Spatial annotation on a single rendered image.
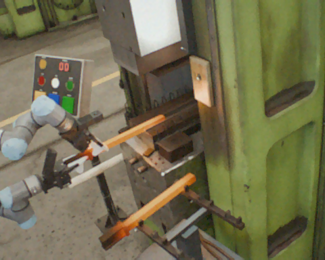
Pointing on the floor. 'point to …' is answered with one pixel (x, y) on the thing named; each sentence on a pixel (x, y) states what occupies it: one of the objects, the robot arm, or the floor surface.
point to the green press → (40, 15)
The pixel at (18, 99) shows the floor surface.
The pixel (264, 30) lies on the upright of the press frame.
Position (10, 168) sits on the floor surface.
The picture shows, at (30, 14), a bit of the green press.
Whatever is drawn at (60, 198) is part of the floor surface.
